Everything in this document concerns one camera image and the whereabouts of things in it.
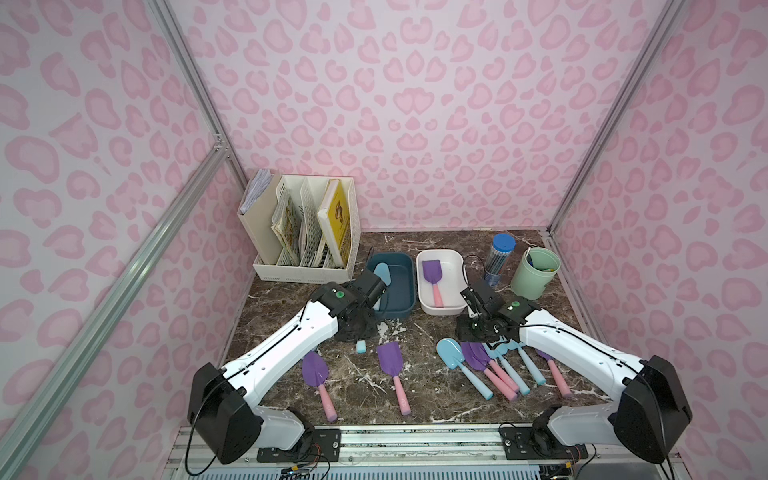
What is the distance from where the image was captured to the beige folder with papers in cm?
88

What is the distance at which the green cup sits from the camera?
93 cm

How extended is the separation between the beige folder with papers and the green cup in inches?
31.1

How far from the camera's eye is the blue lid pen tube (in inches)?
36.2
